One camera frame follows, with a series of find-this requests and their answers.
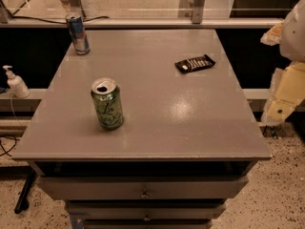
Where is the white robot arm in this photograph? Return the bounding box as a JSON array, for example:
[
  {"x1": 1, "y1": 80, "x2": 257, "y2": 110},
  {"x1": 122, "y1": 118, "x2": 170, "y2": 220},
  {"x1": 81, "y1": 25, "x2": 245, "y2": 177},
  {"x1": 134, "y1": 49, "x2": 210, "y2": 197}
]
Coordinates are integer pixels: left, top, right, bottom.
[{"x1": 260, "y1": 0, "x2": 305, "y2": 125}]

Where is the top grey drawer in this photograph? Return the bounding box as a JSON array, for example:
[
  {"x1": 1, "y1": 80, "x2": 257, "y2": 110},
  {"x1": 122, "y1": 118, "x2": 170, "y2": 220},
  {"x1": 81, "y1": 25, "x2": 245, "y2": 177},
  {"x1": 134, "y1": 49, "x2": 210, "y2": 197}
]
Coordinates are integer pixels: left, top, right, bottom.
[{"x1": 37, "y1": 176, "x2": 248, "y2": 200}]

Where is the grey drawer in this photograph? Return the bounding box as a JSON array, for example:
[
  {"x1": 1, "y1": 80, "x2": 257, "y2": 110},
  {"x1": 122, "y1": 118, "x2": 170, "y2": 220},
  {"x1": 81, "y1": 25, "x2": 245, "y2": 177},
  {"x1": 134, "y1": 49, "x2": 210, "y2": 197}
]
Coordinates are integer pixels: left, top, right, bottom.
[
  {"x1": 37, "y1": 176, "x2": 248, "y2": 200},
  {"x1": 66, "y1": 200, "x2": 226, "y2": 220}
]

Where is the black floor cable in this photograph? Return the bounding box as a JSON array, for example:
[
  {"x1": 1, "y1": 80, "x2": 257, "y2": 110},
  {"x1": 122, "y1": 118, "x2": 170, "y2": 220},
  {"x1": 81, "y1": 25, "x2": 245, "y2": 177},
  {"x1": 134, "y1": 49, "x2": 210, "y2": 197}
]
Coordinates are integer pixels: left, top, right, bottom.
[{"x1": 0, "y1": 134, "x2": 18, "y2": 158}]

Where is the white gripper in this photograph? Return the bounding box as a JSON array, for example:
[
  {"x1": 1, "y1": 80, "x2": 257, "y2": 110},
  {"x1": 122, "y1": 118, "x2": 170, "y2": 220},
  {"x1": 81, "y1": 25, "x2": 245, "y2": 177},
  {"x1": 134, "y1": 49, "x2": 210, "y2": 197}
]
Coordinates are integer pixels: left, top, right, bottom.
[{"x1": 260, "y1": 22, "x2": 305, "y2": 124}]

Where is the black snack bar wrapper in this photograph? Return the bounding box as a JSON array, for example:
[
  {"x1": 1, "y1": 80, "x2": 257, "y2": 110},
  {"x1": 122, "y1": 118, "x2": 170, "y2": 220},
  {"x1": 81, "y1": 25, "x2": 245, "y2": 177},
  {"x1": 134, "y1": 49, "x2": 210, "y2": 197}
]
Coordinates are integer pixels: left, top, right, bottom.
[{"x1": 174, "y1": 54, "x2": 215, "y2": 73}]

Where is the black table leg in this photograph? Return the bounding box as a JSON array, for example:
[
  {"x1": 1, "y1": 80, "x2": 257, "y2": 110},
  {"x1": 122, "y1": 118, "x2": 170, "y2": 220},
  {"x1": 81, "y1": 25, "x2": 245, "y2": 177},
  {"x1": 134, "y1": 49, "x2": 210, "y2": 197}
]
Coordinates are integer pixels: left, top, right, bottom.
[{"x1": 14, "y1": 170, "x2": 36, "y2": 215}]

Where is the green LaCroix soda can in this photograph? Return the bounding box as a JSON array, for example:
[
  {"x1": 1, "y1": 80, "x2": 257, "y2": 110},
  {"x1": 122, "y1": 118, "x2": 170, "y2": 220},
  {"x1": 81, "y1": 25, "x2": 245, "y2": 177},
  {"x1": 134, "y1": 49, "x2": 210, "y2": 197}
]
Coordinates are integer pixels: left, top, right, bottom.
[{"x1": 91, "y1": 77, "x2": 124, "y2": 130}]

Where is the metal frame post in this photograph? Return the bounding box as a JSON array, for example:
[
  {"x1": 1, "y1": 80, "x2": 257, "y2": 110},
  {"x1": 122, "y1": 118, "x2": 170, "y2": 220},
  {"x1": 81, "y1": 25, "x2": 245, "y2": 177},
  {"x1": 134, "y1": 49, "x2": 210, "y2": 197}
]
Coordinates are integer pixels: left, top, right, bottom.
[{"x1": 192, "y1": 0, "x2": 205, "y2": 24}]

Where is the blue silver energy drink can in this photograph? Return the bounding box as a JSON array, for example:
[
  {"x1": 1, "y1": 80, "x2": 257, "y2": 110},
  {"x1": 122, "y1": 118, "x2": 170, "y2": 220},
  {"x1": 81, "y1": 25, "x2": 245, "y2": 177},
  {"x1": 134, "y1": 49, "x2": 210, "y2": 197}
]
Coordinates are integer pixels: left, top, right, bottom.
[{"x1": 66, "y1": 12, "x2": 90, "y2": 55}]

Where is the white pump soap bottle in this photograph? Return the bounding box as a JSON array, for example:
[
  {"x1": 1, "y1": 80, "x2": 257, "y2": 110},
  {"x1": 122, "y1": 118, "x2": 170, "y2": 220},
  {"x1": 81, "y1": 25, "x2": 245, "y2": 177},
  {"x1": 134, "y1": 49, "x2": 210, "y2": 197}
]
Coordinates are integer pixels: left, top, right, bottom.
[{"x1": 3, "y1": 65, "x2": 30, "y2": 98}]

